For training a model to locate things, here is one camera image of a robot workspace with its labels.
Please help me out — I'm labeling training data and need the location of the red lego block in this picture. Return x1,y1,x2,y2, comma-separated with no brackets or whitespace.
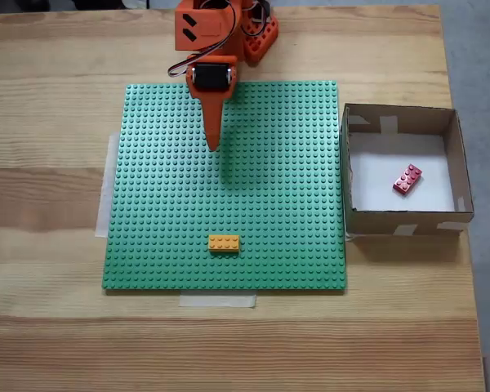
392,163,425,198

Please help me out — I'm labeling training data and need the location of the green lego baseplate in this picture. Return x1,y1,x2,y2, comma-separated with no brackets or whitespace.
101,80,348,295

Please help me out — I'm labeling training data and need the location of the yellow lego block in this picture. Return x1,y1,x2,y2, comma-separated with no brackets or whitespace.
207,234,241,256

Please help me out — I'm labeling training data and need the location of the brown cardboard box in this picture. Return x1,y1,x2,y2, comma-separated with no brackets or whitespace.
340,102,474,238

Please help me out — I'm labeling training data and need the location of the masking tape strip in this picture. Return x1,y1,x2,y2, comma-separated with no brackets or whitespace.
178,292,257,309
95,131,122,238

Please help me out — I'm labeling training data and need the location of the white paper sheet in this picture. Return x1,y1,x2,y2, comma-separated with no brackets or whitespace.
349,134,457,212

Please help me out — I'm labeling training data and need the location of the gripper servo cable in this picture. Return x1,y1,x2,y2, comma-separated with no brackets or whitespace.
167,0,236,78

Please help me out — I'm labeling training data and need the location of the black base cable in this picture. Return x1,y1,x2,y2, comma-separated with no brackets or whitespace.
248,0,273,25

